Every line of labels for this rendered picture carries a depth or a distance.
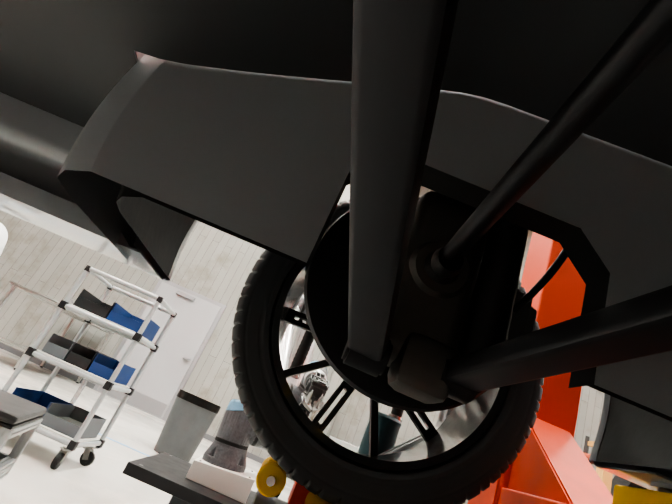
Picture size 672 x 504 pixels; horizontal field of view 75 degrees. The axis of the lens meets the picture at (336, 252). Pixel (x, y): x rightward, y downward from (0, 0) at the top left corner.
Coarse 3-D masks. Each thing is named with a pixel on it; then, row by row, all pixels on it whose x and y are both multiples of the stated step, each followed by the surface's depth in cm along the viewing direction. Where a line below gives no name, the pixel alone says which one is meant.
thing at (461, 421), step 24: (288, 288) 91; (288, 312) 108; (336, 408) 101; (456, 408) 105; (480, 408) 91; (312, 432) 81; (432, 432) 102; (456, 432) 92; (480, 432) 84; (360, 456) 80; (384, 456) 96; (408, 456) 90; (432, 456) 82
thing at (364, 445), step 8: (384, 416) 118; (368, 424) 120; (384, 424) 117; (392, 424) 117; (400, 424) 119; (368, 432) 118; (384, 432) 116; (392, 432) 117; (368, 440) 116; (384, 440) 115; (392, 440) 116; (360, 448) 117; (368, 448) 115; (384, 448) 115
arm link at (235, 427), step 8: (232, 400) 192; (232, 408) 189; (240, 408) 188; (224, 416) 190; (232, 416) 187; (240, 416) 187; (224, 424) 187; (232, 424) 186; (240, 424) 186; (248, 424) 187; (224, 432) 185; (232, 432) 184; (240, 432) 185; (248, 432) 187; (232, 440) 183; (240, 440) 184; (248, 440) 187; (256, 440) 188
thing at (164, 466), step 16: (128, 464) 156; (144, 464) 163; (160, 464) 176; (176, 464) 191; (144, 480) 155; (160, 480) 155; (176, 480) 160; (176, 496) 154; (192, 496) 155; (208, 496) 157; (224, 496) 169
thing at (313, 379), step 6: (318, 372) 164; (312, 378) 165; (318, 378) 158; (324, 378) 159; (306, 384) 164; (312, 384) 154; (318, 384) 154; (324, 384) 155; (306, 390) 157; (318, 390) 154; (324, 390) 154; (312, 396) 154; (318, 396) 155; (312, 402) 154
